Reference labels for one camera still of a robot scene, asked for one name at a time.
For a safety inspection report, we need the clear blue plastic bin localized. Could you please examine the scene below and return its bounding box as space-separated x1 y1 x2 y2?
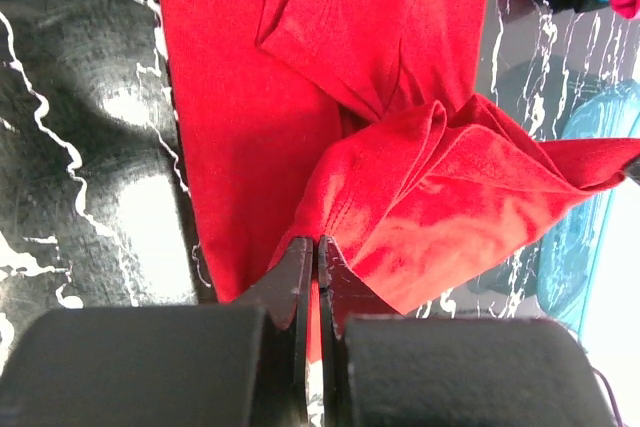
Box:
537 80 639 338

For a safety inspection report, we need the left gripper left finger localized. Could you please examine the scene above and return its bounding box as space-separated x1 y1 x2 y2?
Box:
1 237 314 426

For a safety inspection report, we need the red t shirt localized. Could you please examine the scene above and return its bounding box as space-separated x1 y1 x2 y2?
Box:
160 0 639 314

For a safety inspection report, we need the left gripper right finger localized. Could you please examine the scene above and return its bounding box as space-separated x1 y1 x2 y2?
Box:
317 237 622 426

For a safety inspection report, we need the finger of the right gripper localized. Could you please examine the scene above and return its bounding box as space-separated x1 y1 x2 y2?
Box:
624 156 640 185

